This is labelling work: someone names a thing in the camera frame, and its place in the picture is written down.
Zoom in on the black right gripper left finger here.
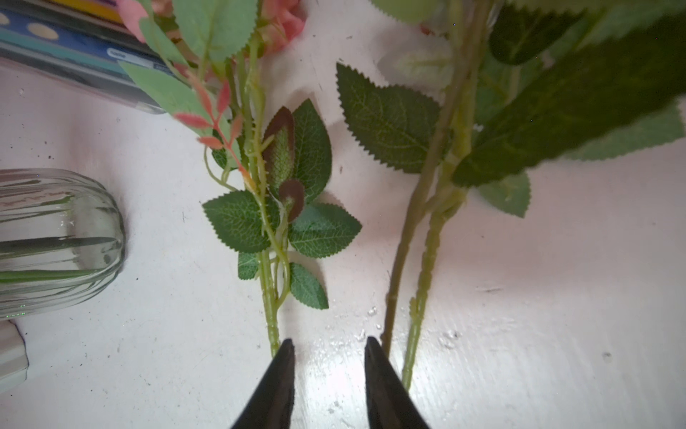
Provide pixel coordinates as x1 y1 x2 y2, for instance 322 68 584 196
232 339 296 429

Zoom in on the clear pen holder jar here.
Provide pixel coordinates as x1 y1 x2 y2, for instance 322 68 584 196
1 1 169 114

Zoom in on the white ribbed ceramic vase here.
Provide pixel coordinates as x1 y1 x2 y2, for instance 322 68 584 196
0 320 30 394

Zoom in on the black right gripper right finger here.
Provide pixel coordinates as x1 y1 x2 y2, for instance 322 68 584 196
364 336 430 429

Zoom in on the pink peony flower branch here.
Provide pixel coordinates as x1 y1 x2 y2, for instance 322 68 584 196
336 1 500 356

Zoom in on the light pink rose stem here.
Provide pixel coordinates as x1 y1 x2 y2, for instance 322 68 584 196
401 1 685 386

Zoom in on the clear ribbed glass vase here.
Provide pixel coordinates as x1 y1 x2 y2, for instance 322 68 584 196
1 168 127 320

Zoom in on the pink peony pair white vase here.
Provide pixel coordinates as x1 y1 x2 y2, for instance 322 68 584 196
115 1 362 350

